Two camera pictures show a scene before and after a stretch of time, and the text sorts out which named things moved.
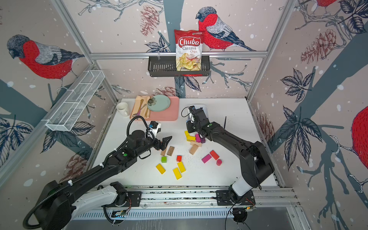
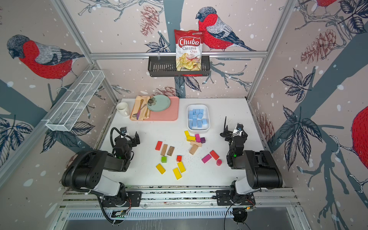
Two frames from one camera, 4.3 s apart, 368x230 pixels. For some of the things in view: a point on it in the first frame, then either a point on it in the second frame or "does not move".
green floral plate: x=158 y=103 does not move
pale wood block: x=199 y=144 does not move
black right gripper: x=188 y=126 to x=228 y=134
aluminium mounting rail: x=205 y=197 does not move
